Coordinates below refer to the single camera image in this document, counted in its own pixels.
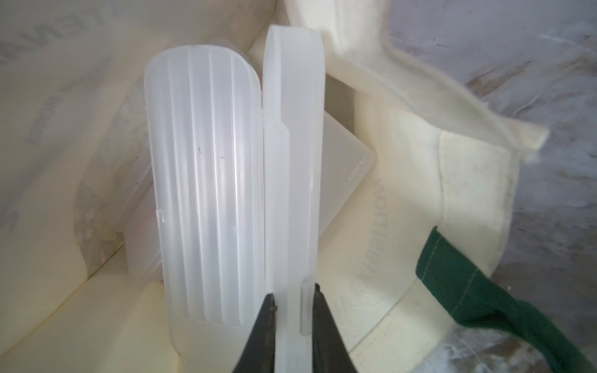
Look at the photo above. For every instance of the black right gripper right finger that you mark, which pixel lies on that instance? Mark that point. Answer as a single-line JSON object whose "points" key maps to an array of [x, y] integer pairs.
{"points": [[329, 353]]}

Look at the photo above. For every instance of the cream canvas tote bag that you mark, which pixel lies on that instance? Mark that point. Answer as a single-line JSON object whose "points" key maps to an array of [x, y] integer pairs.
{"points": [[407, 258]]}

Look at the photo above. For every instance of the flat translucent plastic box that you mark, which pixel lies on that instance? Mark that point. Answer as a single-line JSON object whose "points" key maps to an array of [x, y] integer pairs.
{"points": [[346, 161]]}

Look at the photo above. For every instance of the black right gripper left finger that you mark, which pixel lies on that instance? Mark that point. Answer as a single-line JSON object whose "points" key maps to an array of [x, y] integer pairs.
{"points": [[259, 352]]}

